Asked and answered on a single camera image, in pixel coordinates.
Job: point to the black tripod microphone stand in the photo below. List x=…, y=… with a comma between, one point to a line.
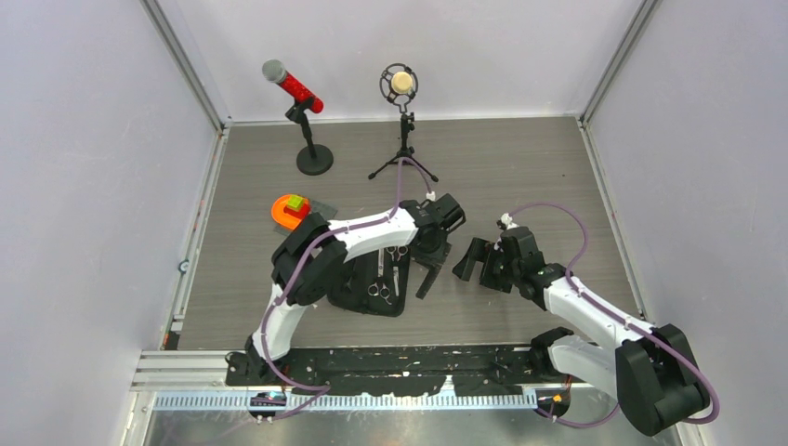
x=406, y=151

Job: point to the orange curved toy slide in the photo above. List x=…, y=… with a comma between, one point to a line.
x=278, y=215

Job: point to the black round-base microphone stand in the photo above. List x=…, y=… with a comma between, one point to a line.
x=313, y=159

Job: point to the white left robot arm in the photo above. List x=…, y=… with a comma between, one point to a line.
x=307, y=265

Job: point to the beige condenser microphone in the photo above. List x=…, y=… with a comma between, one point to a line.
x=398, y=80

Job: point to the silver thinning scissors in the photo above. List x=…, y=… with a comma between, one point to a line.
x=379, y=288

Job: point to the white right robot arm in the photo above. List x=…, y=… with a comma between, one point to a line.
x=650, y=371

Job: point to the black tool pouch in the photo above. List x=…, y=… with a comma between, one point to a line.
x=350, y=293

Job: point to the silver hair scissors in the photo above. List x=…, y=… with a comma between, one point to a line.
x=397, y=255

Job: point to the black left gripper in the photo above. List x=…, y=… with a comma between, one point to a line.
x=431, y=259

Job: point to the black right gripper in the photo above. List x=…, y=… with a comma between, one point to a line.
x=485, y=252

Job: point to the red handheld microphone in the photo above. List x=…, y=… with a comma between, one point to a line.
x=274, y=71

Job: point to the lime green toy brick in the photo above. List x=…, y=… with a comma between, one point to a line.
x=296, y=202

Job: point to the grey studded base plate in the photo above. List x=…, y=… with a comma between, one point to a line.
x=326, y=210

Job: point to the red toy block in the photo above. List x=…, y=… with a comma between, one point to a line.
x=298, y=215

